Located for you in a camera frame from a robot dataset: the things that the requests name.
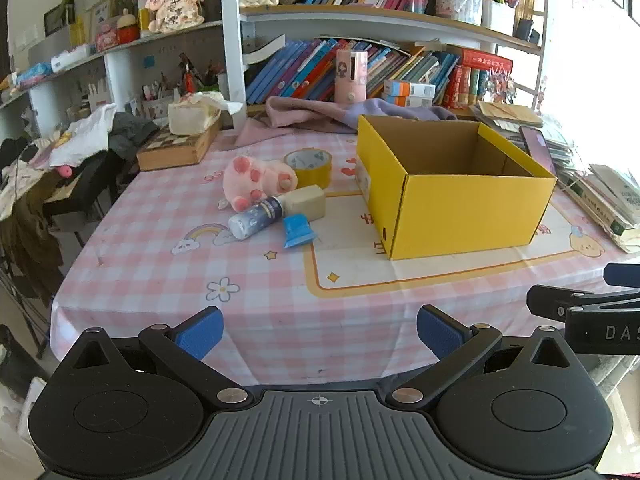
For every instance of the white bookshelf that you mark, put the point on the white bookshelf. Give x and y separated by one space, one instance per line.
230 35

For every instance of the pile of clothes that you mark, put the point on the pile of clothes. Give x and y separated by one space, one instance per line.
85 135

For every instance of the pen cups with brushes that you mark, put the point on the pen cups with brushes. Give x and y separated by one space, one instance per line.
160 100

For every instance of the black chair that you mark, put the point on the black chair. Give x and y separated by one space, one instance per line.
85 195

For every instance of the blue wrapped pack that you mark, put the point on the blue wrapped pack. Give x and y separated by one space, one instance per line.
35 72

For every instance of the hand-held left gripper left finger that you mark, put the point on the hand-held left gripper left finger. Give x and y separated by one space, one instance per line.
200 334

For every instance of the black smartphone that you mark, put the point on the black smartphone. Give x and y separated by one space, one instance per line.
537 150

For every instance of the pile of books and papers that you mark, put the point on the pile of books and papers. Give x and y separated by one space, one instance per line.
605 195

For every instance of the cream rectangular block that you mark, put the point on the cream rectangular block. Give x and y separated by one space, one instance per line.
306 204

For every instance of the white storage container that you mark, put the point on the white storage container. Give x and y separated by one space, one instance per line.
497 17

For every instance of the wooden chessboard box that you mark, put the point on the wooden chessboard box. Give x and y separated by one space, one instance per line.
170 152

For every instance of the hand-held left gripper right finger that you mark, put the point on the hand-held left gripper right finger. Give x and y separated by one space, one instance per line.
440 334

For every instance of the blue paper origami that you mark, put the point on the blue paper origami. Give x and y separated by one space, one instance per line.
298 231

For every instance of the black picture frame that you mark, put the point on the black picture frame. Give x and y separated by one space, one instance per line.
57 17

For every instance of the row of red dictionaries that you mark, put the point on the row of red dictionaries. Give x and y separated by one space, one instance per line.
475 65

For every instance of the cream tissue pack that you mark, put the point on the cream tissue pack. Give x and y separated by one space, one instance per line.
187 117

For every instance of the small black box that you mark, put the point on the small black box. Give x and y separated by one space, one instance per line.
525 30

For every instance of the white box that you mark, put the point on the white box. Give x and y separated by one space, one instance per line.
70 57

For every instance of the row of leaning blue books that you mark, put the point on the row of leaning blue books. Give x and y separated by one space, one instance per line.
300 70

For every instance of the pink cylindrical dispenser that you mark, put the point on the pink cylindrical dispenser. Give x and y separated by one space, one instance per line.
350 80

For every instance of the yellow tape roll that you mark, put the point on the yellow tape roll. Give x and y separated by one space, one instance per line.
315 175

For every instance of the orange and white carton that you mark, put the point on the orange and white carton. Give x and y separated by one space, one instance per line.
410 88
405 101

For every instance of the pink tissue box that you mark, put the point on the pink tissue box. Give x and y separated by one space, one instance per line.
106 40

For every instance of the yellow cardboard box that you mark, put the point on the yellow cardboard box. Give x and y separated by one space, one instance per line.
465 215

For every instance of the pink checked tablecloth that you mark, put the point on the pink checked tablecloth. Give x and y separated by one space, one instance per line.
200 260

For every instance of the pink and purple cloth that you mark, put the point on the pink and purple cloth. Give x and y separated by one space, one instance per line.
300 112

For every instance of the red jar with cream lid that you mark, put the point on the red jar with cream lid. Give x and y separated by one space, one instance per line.
127 30

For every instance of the pink plush toy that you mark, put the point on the pink plush toy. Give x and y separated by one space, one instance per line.
255 180

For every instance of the starry blue spray bottle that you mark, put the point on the starry blue spray bottle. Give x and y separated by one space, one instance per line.
255 219

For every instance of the colourful hanging ornaments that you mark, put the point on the colourful hanging ornaments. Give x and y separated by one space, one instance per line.
499 85

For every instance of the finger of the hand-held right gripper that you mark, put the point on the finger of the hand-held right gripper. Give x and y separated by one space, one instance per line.
545 302
622 274

